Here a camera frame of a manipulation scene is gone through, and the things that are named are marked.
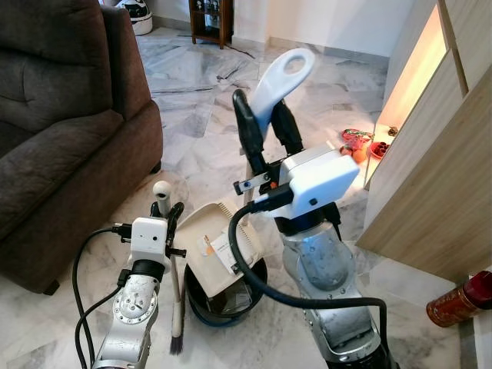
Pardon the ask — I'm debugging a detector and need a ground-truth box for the dark brown fabric sofa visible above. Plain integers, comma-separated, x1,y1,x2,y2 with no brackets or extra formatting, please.
0,0,164,295

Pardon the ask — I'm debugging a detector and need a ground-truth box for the thin black floor cable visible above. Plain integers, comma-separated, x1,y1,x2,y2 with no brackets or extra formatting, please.
231,42,256,59

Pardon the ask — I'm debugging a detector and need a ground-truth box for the wooden broom with white knob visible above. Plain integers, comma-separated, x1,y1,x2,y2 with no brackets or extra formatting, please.
152,181,188,356

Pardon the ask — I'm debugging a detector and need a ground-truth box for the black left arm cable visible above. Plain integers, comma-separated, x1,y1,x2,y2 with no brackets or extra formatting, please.
73,223,133,368

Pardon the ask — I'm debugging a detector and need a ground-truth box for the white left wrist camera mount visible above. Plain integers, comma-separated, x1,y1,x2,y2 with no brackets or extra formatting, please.
129,218,170,266

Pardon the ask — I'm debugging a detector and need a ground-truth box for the black plastic bucket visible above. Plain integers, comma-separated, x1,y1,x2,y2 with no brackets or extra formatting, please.
183,258,271,328

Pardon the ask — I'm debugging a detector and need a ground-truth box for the cream dustpan with wooden handle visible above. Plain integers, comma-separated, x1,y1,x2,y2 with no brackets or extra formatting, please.
175,48,317,299

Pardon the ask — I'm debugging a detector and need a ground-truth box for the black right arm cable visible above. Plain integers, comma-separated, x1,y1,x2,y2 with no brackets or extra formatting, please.
228,183,391,362

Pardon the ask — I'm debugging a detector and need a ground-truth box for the small white carton box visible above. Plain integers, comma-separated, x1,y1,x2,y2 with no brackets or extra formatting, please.
209,231,244,277

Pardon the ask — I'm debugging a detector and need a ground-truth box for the white round helmet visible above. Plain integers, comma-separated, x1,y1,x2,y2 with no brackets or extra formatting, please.
115,0,154,36

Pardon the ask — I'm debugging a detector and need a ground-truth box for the red lidded jar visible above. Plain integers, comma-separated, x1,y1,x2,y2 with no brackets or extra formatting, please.
425,271,492,329

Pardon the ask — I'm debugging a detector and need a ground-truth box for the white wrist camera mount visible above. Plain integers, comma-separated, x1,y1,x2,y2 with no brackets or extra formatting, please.
275,142,361,224
129,218,170,266

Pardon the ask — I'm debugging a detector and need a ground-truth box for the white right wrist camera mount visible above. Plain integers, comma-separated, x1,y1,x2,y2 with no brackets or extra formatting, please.
275,142,361,224

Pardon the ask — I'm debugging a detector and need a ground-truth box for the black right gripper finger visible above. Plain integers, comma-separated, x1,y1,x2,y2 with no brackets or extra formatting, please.
271,100,304,157
233,89,270,176

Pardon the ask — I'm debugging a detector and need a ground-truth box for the light wood cabinet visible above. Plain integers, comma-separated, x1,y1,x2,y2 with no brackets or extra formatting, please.
357,0,492,285

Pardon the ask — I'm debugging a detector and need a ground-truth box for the dark wooden shelf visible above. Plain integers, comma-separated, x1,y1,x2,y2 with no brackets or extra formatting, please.
188,0,235,49

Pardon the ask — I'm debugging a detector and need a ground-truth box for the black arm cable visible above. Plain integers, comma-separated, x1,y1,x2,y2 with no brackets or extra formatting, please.
73,223,133,368
228,183,391,362

